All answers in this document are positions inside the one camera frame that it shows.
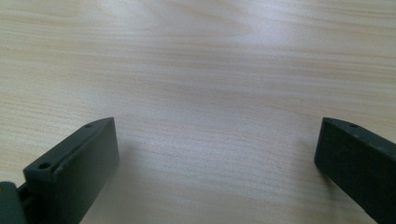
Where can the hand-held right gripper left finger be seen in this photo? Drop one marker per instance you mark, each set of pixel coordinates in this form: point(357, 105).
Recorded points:
point(71, 174)

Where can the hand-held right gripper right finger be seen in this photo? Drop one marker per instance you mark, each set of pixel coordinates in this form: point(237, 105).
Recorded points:
point(361, 165)

